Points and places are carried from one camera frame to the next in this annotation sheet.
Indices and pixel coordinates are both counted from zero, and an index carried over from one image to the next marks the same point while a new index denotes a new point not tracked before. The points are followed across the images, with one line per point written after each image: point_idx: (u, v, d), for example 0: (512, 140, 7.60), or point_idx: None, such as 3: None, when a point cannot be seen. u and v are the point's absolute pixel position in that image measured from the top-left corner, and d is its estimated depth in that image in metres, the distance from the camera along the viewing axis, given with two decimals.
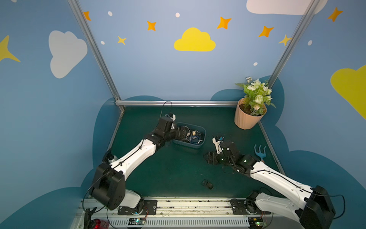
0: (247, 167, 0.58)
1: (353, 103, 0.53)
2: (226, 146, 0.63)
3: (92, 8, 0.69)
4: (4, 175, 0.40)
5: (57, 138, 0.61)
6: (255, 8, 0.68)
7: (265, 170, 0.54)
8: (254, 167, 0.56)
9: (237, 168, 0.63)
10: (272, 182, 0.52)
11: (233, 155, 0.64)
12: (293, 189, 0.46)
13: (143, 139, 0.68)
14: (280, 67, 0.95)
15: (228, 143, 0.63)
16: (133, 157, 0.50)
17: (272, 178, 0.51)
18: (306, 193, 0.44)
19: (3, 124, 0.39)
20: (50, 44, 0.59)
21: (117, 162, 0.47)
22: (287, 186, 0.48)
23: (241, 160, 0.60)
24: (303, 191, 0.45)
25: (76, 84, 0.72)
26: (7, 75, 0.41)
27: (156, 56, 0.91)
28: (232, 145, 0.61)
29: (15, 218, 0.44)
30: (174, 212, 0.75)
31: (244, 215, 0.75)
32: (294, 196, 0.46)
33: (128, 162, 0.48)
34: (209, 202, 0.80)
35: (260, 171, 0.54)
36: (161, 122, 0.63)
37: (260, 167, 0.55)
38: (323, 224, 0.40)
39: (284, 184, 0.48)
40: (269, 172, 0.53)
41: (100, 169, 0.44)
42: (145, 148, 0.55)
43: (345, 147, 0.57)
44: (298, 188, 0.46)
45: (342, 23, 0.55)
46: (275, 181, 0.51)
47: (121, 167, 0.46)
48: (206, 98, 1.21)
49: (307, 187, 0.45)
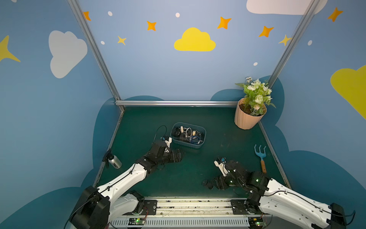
0: (259, 187, 0.55)
1: (353, 103, 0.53)
2: (231, 168, 0.61)
3: (92, 8, 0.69)
4: (4, 175, 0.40)
5: (57, 138, 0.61)
6: (255, 8, 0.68)
7: (281, 190, 0.52)
8: (269, 187, 0.54)
9: (249, 188, 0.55)
10: (289, 202, 0.51)
11: (242, 177, 0.63)
12: (313, 211, 0.46)
13: (135, 163, 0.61)
14: (280, 67, 0.95)
15: (233, 164, 0.62)
16: (121, 183, 0.49)
17: (290, 198, 0.50)
18: (327, 214, 0.44)
19: (3, 124, 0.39)
20: (50, 44, 0.59)
21: (105, 186, 0.46)
22: (306, 207, 0.47)
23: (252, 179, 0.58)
24: (323, 212, 0.45)
25: (76, 84, 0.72)
26: (7, 75, 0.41)
27: (156, 57, 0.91)
28: (238, 166, 0.59)
29: (15, 217, 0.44)
30: (174, 213, 0.75)
31: (244, 215, 0.75)
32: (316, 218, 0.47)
33: (116, 187, 0.47)
34: (209, 202, 0.80)
35: (277, 192, 0.52)
36: (155, 146, 0.64)
37: (274, 187, 0.53)
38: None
39: (303, 204, 0.48)
40: (285, 192, 0.51)
41: (86, 192, 0.43)
42: (135, 172, 0.54)
43: (345, 147, 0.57)
44: (318, 208, 0.46)
45: (342, 23, 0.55)
46: (293, 202, 0.50)
47: (108, 192, 0.45)
48: (206, 98, 1.21)
49: (327, 208, 0.46)
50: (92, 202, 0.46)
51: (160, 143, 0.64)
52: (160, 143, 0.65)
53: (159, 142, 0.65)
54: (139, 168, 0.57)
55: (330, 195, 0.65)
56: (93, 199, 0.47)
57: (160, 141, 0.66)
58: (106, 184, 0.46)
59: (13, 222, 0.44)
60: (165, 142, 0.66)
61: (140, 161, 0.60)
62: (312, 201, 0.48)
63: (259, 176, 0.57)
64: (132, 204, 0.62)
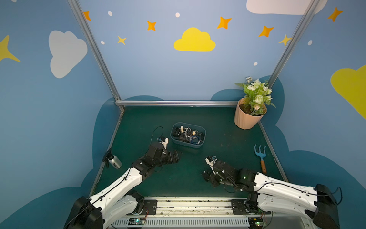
0: (248, 183, 0.56)
1: (353, 103, 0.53)
2: (219, 169, 0.60)
3: (92, 8, 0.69)
4: (4, 174, 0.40)
5: (57, 138, 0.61)
6: (255, 8, 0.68)
7: (268, 182, 0.53)
8: (256, 182, 0.54)
9: (239, 187, 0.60)
10: (277, 193, 0.52)
11: (231, 177, 0.62)
12: (300, 196, 0.46)
13: (130, 168, 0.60)
14: (280, 67, 0.95)
15: (221, 165, 0.61)
16: (114, 192, 0.47)
17: (277, 188, 0.50)
18: (313, 197, 0.45)
19: (3, 124, 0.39)
20: (50, 44, 0.59)
21: (97, 196, 0.44)
22: (294, 194, 0.48)
23: (240, 178, 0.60)
24: (310, 195, 0.46)
25: (76, 84, 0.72)
26: (7, 74, 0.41)
27: (156, 57, 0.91)
28: (226, 166, 0.58)
29: (15, 217, 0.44)
30: (174, 212, 0.75)
31: (244, 215, 0.75)
32: (304, 202, 0.47)
33: (109, 196, 0.46)
34: (209, 202, 0.80)
35: (264, 185, 0.53)
36: (152, 149, 0.61)
37: (261, 181, 0.54)
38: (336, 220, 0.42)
39: (291, 192, 0.48)
40: (271, 183, 0.52)
41: (78, 203, 0.42)
42: (130, 178, 0.53)
43: (345, 147, 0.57)
44: (304, 193, 0.46)
45: (342, 23, 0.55)
46: (280, 191, 0.50)
47: (101, 202, 0.43)
48: (206, 98, 1.21)
49: (313, 191, 0.46)
50: (86, 213, 0.45)
51: (157, 146, 0.62)
52: (157, 145, 0.63)
53: (156, 144, 0.63)
54: (134, 172, 0.55)
55: None
56: (86, 208, 0.46)
57: (157, 144, 0.64)
58: (99, 194, 0.45)
59: (13, 222, 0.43)
60: (162, 145, 0.64)
61: (136, 164, 0.59)
62: (299, 186, 0.48)
63: (247, 174, 0.57)
64: (131, 206, 0.62)
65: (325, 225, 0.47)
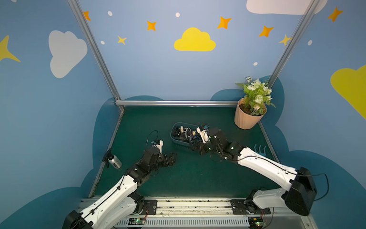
0: (234, 154, 0.57)
1: (353, 103, 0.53)
2: (213, 134, 0.61)
3: (92, 8, 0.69)
4: (4, 174, 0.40)
5: (57, 138, 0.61)
6: (255, 8, 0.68)
7: (252, 156, 0.53)
8: (241, 153, 0.55)
9: (225, 155, 0.60)
10: (259, 168, 0.52)
11: (221, 143, 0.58)
12: (279, 172, 0.47)
13: (124, 175, 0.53)
14: (280, 67, 0.95)
15: (215, 131, 0.61)
16: (107, 203, 0.46)
17: (259, 163, 0.51)
18: (291, 176, 0.44)
19: (3, 123, 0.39)
20: (50, 44, 0.59)
21: (90, 209, 0.44)
22: (273, 171, 0.48)
23: (229, 147, 0.59)
24: (288, 173, 0.45)
25: (76, 84, 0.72)
26: (7, 74, 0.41)
27: (157, 57, 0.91)
28: (220, 134, 0.59)
29: (15, 217, 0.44)
30: (174, 212, 0.75)
31: (244, 215, 0.75)
32: (280, 179, 0.47)
33: (102, 209, 0.45)
34: (209, 202, 0.80)
35: (248, 157, 0.54)
36: (147, 154, 0.60)
37: (247, 153, 0.55)
38: (307, 203, 0.42)
39: (271, 168, 0.48)
40: (255, 158, 0.52)
41: (70, 219, 0.41)
42: (124, 188, 0.52)
43: (345, 147, 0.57)
44: (283, 171, 0.46)
45: (342, 23, 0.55)
46: (261, 166, 0.51)
47: (92, 216, 0.43)
48: (206, 98, 1.21)
49: (291, 169, 0.46)
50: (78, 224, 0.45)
51: (153, 151, 0.61)
52: (153, 150, 0.61)
53: (151, 149, 0.62)
54: (127, 181, 0.54)
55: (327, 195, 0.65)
56: (80, 221, 0.46)
57: (153, 148, 0.63)
58: (91, 207, 0.44)
59: (13, 222, 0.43)
60: (158, 150, 0.63)
61: (130, 171, 0.58)
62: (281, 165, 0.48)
63: (237, 145, 0.59)
64: (130, 208, 0.62)
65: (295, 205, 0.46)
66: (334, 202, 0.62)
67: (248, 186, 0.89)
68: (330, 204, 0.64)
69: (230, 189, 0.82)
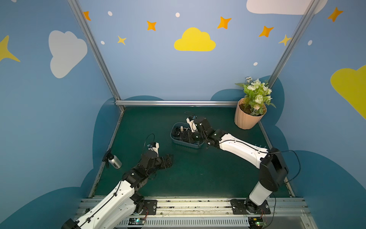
0: (217, 139, 0.62)
1: (353, 103, 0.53)
2: (198, 121, 0.67)
3: (92, 8, 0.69)
4: (4, 174, 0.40)
5: (57, 138, 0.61)
6: (255, 8, 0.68)
7: (231, 139, 0.59)
8: (222, 138, 0.61)
9: (208, 141, 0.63)
10: (237, 150, 0.57)
11: (206, 130, 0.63)
12: (252, 152, 0.52)
13: (120, 181, 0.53)
14: (280, 67, 0.95)
15: (200, 119, 0.67)
16: (104, 210, 0.46)
17: (237, 145, 0.56)
18: (262, 154, 0.49)
19: (3, 124, 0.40)
20: (50, 44, 0.59)
21: (86, 217, 0.44)
22: (247, 151, 0.53)
23: (213, 133, 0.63)
24: (260, 152, 0.50)
25: (76, 84, 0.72)
26: (7, 75, 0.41)
27: (156, 57, 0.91)
28: (205, 121, 0.64)
29: (15, 217, 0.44)
30: (174, 212, 0.75)
31: (244, 215, 0.75)
32: (253, 158, 0.52)
33: (98, 216, 0.45)
34: (209, 202, 0.80)
35: (227, 140, 0.59)
36: (144, 159, 0.59)
37: (228, 138, 0.60)
38: (276, 179, 0.46)
39: (246, 149, 0.53)
40: (234, 140, 0.58)
41: (66, 227, 0.41)
42: (120, 193, 0.51)
43: (345, 147, 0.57)
44: (256, 150, 0.51)
45: (342, 23, 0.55)
46: (238, 148, 0.56)
47: (88, 224, 0.43)
48: (206, 98, 1.21)
49: (263, 149, 0.51)
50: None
51: (150, 155, 0.60)
52: (150, 154, 0.61)
53: (148, 153, 0.61)
54: (125, 186, 0.54)
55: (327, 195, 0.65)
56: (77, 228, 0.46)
57: (150, 152, 0.62)
58: (87, 214, 0.44)
59: (14, 222, 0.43)
60: (155, 153, 0.62)
61: (128, 175, 0.57)
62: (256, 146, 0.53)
63: (219, 132, 0.64)
64: (129, 210, 0.62)
65: (268, 182, 0.50)
66: (333, 202, 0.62)
67: (248, 186, 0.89)
68: (329, 204, 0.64)
69: (230, 189, 0.82)
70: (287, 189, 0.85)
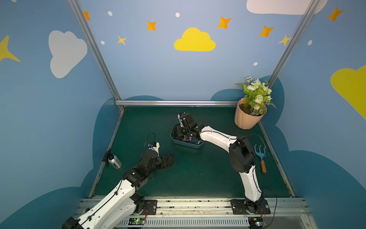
0: (197, 130, 0.72)
1: (352, 103, 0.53)
2: (181, 117, 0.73)
3: (92, 8, 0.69)
4: (4, 174, 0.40)
5: (57, 137, 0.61)
6: (255, 8, 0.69)
7: (209, 130, 0.68)
8: (202, 129, 0.70)
9: (191, 133, 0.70)
10: (213, 139, 0.66)
11: (189, 124, 0.77)
12: (224, 139, 0.61)
13: (122, 180, 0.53)
14: (280, 67, 0.95)
15: (184, 115, 0.76)
16: (105, 209, 0.46)
17: (213, 134, 0.65)
18: (232, 140, 0.58)
19: (3, 124, 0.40)
20: (50, 44, 0.59)
21: (87, 215, 0.44)
22: (220, 139, 0.62)
23: (195, 126, 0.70)
24: (230, 139, 0.59)
25: (76, 84, 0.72)
26: (7, 75, 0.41)
27: (156, 57, 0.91)
28: (188, 116, 0.74)
29: (15, 217, 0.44)
30: (174, 212, 0.75)
31: (244, 215, 0.75)
32: (225, 144, 0.61)
33: (99, 214, 0.45)
34: (209, 202, 0.80)
35: (205, 131, 0.68)
36: (145, 158, 0.60)
37: (206, 129, 0.69)
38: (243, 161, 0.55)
39: (219, 137, 0.62)
40: (211, 131, 0.67)
41: (67, 226, 0.41)
42: (121, 192, 0.52)
43: (345, 147, 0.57)
44: (227, 138, 0.60)
45: (342, 23, 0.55)
46: (214, 136, 0.65)
47: (89, 222, 0.43)
48: (206, 98, 1.21)
49: (233, 136, 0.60)
50: None
51: (151, 154, 0.61)
52: (151, 154, 0.61)
53: (149, 152, 0.62)
54: (126, 185, 0.54)
55: (327, 195, 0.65)
56: (78, 226, 0.46)
57: (151, 152, 0.62)
58: (88, 213, 0.45)
59: (13, 222, 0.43)
60: (156, 153, 0.63)
61: (128, 175, 0.57)
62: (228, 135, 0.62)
63: (200, 125, 0.73)
64: (129, 210, 0.62)
65: (237, 164, 0.58)
66: (333, 202, 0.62)
67: None
68: (330, 204, 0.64)
69: (230, 189, 0.82)
70: (287, 189, 0.85)
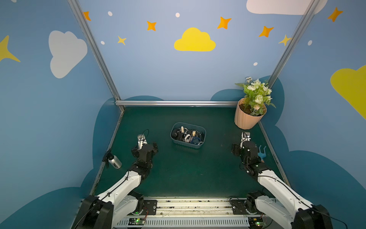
0: (256, 171, 0.62)
1: (353, 104, 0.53)
2: (247, 146, 0.66)
3: (92, 8, 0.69)
4: (4, 174, 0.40)
5: (57, 138, 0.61)
6: (255, 8, 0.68)
7: (272, 177, 0.56)
8: (263, 171, 0.59)
9: (248, 169, 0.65)
10: (275, 189, 0.54)
11: (250, 158, 0.68)
12: (291, 198, 0.47)
13: (128, 171, 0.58)
14: (280, 67, 0.95)
15: (250, 145, 0.65)
16: (120, 189, 0.50)
17: (276, 185, 0.53)
18: (303, 205, 0.44)
19: (3, 124, 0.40)
20: (50, 44, 0.59)
21: (104, 193, 0.47)
22: (286, 195, 0.49)
23: (256, 164, 0.63)
24: (301, 202, 0.45)
25: (76, 84, 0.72)
26: (7, 75, 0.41)
27: (156, 57, 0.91)
28: (253, 150, 0.64)
29: (15, 217, 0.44)
30: (174, 212, 0.75)
31: (244, 215, 0.75)
32: (289, 204, 0.48)
33: (116, 192, 0.48)
34: (209, 202, 0.80)
35: (267, 176, 0.57)
36: (142, 152, 0.64)
37: (269, 173, 0.58)
38: None
39: (285, 192, 0.50)
40: (274, 179, 0.55)
41: (87, 202, 0.43)
42: (131, 178, 0.56)
43: (344, 147, 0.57)
44: (297, 199, 0.46)
45: (342, 23, 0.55)
46: (278, 187, 0.52)
47: (110, 197, 0.46)
48: (206, 98, 1.22)
49: (308, 201, 0.45)
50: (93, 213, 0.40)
51: (147, 149, 0.65)
52: (147, 148, 0.66)
53: (145, 147, 0.66)
54: (133, 173, 0.59)
55: (327, 196, 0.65)
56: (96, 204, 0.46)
57: (147, 146, 0.67)
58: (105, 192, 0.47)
59: (13, 223, 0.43)
60: (152, 146, 0.67)
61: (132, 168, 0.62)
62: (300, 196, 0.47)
63: (264, 166, 0.62)
64: (132, 204, 0.61)
65: None
66: (333, 202, 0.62)
67: (248, 185, 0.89)
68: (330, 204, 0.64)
69: (230, 189, 0.82)
70: None
